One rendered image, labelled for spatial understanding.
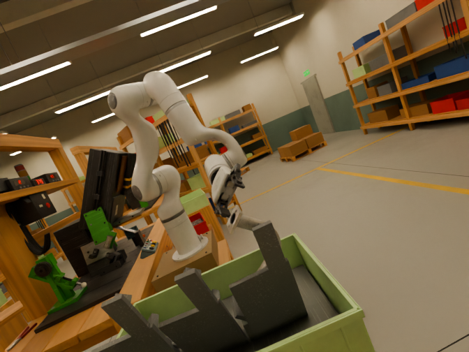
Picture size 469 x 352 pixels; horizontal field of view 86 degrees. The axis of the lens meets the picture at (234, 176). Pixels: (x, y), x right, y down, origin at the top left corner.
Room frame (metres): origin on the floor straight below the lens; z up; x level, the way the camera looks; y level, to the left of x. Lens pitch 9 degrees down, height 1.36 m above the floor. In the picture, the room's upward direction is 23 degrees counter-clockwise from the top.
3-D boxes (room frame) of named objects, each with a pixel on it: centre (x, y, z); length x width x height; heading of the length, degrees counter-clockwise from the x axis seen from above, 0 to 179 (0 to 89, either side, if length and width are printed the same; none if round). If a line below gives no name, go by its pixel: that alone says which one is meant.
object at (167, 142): (5.16, 1.13, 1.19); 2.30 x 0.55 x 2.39; 46
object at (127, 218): (1.76, 0.89, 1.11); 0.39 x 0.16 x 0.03; 97
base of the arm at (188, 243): (1.18, 0.34, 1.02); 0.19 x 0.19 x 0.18
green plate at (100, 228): (1.60, 0.91, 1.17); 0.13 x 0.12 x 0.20; 7
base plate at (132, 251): (1.67, 0.98, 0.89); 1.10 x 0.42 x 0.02; 7
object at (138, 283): (1.70, 0.71, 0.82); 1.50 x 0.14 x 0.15; 7
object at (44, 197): (1.54, 1.18, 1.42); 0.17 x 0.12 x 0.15; 7
